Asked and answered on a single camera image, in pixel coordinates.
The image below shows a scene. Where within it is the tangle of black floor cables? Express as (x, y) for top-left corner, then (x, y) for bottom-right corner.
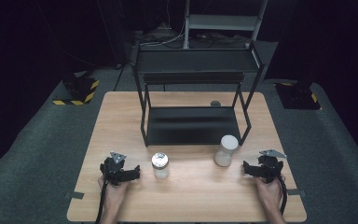
(133, 29), (251, 49)

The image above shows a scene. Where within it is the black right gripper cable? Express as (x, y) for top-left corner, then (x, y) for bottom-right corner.
(278, 175), (289, 217)

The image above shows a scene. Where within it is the glass jar with white lid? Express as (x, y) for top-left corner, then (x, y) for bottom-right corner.
(213, 133), (240, 168)

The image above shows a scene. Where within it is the white floor cable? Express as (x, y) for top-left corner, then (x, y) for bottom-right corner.
(141, 17), (186, 48)

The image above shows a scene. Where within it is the glass jar with silver lid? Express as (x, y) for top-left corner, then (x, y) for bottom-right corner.
(150, 151), (171, 181)

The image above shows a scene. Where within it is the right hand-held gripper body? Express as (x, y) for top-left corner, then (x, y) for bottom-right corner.
(257, 148), (288, 184)

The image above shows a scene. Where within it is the black metal shelf rack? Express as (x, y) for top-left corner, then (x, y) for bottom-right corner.
(132, 41), (266, 147)

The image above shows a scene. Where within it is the person's right hand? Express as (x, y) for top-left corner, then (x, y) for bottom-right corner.
(255, 177), (284, 206)

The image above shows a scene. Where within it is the white metal stand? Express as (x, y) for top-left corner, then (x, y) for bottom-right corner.
(182, 0), (269, 49)

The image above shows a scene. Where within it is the black yellow striped stand base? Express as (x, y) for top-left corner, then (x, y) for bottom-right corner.
(274, 80), (323, 111)
(52, 76), (101, 106)

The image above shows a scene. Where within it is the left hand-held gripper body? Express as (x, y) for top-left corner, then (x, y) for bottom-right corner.
(99, 151), (129, 187)

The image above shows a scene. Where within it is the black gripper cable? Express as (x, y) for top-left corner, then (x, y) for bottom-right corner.
(278, 175), (289, 217)
(94, 178), (109, 224)

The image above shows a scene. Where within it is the grey tape strip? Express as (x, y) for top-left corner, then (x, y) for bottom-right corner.
(286, 188), (308, 198)
(64, 190), (85, 201)

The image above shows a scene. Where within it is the person's left hand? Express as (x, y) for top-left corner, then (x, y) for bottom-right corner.
(97, 175), (131, 203)

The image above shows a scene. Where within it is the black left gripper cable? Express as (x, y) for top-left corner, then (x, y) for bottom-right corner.
(94, 178), (109, 224)

